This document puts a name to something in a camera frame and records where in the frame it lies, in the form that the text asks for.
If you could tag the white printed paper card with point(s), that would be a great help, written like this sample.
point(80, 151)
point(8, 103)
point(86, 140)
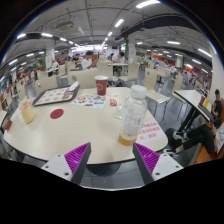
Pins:
point(16, 114)

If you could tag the red paper cup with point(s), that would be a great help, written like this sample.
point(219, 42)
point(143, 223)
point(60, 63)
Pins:
point(101, 87)

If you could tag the person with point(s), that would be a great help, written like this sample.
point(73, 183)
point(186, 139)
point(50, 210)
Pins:
point(217, 106)
point(200, 135)
point(87, 62)
point(120, 63)

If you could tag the dark food tray with liner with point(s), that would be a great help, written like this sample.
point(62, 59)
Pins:
point(53, 96)

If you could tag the flat round red coaster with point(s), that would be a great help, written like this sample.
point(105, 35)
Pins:
point(56, 114)

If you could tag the beige chair with metal legs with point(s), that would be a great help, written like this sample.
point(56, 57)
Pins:
point(151, 80)

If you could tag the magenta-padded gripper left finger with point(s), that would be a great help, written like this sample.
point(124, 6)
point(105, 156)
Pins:
point(58, 165)

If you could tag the pale yellow plastic cup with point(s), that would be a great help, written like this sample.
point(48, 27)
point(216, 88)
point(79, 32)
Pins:
point(27, 114)

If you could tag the colourful printed flyer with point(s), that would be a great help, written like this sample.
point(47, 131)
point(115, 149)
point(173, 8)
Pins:
point(89, 100)

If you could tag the group of ceiling lights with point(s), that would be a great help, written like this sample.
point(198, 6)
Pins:
point(147, 3)

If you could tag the ceiling air conditioner unit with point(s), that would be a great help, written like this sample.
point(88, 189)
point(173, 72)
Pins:
point(65, 26)

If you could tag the red and white table notice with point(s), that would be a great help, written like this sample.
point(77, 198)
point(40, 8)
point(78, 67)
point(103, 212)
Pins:
point(151, 132)

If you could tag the group of beige chairs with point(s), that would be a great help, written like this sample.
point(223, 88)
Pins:
point(133, 70)

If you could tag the small red packet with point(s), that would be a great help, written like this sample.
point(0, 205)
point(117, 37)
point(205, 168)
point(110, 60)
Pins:
point(113, 102)

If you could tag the white neighbouring table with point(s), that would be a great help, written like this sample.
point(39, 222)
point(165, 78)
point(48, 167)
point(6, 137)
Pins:
point(190, 96)

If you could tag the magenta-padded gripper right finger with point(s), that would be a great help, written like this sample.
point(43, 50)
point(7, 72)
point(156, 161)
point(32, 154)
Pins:
point(163, 165)

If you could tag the beige chair with oval hole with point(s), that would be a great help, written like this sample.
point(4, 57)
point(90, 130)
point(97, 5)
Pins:
point(46, 85)
point(86, 78)

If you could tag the clear plastic drink bottle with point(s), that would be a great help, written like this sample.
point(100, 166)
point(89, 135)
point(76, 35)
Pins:
point(133, 113)

